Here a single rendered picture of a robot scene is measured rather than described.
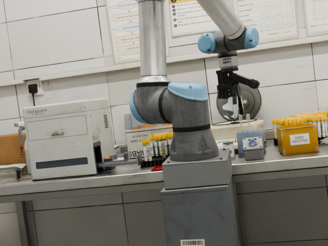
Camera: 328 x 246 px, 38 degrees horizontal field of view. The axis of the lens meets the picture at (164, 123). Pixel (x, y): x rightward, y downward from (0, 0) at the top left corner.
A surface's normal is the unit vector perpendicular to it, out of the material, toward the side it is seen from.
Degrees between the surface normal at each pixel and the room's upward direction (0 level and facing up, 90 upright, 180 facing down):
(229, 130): 90
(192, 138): 75
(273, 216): 90
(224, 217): 90
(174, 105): 89
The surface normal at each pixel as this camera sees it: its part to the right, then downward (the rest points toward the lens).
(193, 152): -0.14, -0.19
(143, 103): -0.63, 0.04
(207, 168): -0.18, 0.07
